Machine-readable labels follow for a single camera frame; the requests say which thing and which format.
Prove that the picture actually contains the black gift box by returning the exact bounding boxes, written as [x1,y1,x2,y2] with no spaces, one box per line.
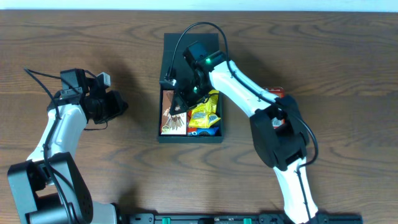
[157,32,224,144]

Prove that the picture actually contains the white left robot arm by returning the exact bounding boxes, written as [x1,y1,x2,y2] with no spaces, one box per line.
[7,73,128,223]

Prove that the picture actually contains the brown Pocky box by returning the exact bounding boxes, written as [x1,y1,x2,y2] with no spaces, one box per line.
[160,90,187,136]

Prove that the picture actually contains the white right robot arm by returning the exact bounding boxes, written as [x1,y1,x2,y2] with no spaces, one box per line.
[165,42,318,223]

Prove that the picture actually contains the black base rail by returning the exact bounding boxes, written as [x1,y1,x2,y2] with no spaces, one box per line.
[122,213,363,224]

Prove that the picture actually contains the blue Oreo cookie pack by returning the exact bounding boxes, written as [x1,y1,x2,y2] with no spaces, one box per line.
[188,127,219,136]

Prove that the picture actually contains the yellow candy bag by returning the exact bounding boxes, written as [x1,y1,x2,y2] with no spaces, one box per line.
[188,90,221,128]

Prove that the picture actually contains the red snack box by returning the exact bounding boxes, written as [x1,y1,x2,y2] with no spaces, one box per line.
[265,86,285,129]

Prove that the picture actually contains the red Hacks candy bag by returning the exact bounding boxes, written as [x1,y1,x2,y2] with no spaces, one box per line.
[187,111,197,135]

